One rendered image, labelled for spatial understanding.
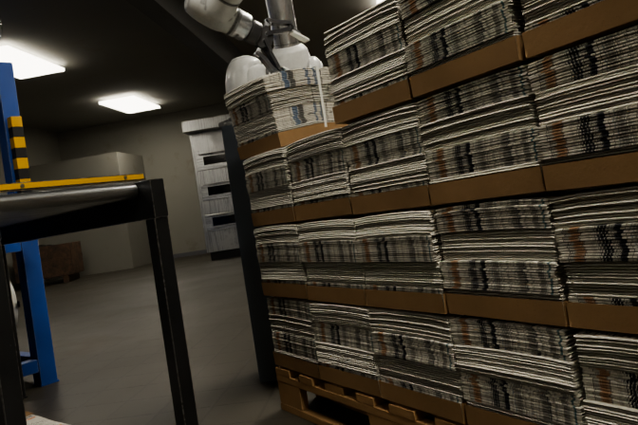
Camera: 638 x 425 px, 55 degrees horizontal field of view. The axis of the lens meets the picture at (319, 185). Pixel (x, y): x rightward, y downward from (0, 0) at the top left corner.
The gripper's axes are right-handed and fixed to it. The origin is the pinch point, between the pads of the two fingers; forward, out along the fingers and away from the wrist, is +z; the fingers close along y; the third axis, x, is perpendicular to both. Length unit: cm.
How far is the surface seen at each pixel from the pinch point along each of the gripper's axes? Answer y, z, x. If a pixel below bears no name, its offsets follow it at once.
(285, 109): 25.1, -5.4, 13.0
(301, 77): 13.1, -3.3, 13.3
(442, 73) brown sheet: 35, -7, 86
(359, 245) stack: 65, 9, 49
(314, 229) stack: 60, 6, 28
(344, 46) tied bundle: 21, -13, 55
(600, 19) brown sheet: 36, -6, 120
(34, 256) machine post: 81, -40, -147
